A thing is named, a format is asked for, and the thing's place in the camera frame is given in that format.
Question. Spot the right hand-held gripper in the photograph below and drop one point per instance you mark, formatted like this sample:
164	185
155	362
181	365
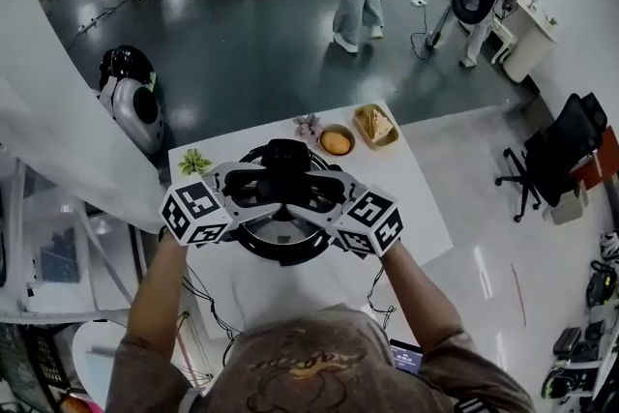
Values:
372	222

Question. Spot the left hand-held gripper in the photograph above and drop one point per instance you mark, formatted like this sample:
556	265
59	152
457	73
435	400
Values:
196	213

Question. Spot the black pressure cooker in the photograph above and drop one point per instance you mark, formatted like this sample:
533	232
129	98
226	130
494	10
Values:
290	258

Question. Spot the person's right forearm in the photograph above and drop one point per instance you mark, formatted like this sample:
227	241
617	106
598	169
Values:
418	295

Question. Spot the person's left forearm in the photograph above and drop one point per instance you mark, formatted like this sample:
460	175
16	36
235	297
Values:
157	285

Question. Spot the orange fruit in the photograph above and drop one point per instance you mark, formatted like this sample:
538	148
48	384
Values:
335	142

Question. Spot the small round bowl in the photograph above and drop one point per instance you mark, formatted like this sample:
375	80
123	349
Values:
350	141

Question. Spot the green leaf decoration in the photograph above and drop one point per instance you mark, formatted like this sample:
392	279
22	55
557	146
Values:
195	162

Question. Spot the wooden rectangular tray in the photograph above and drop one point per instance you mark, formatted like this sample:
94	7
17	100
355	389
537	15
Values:
387	140

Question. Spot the sandwich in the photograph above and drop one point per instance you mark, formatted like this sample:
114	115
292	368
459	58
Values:
376	123

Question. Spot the silver and black pod device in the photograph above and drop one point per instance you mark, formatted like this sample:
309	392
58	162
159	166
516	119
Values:
135	111

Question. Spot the person's brown printed shirt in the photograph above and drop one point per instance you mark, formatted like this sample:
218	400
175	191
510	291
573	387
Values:
314	362

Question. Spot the tablet with lit screen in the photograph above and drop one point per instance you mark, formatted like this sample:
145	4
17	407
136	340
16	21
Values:
406	357

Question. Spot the clear plastic storage bin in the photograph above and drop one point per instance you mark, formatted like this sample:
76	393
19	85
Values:
58	256

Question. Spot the white power strip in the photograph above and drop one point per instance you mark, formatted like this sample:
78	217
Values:
418	3

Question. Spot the white sheer curtain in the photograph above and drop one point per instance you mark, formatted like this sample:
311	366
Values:
53	111

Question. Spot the black office chair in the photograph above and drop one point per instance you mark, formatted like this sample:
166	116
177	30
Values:
561	155

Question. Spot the white cabinet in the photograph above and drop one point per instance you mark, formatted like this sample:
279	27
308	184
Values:
529	38

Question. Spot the black mesh crate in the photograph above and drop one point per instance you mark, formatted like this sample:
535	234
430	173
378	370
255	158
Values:
29	367

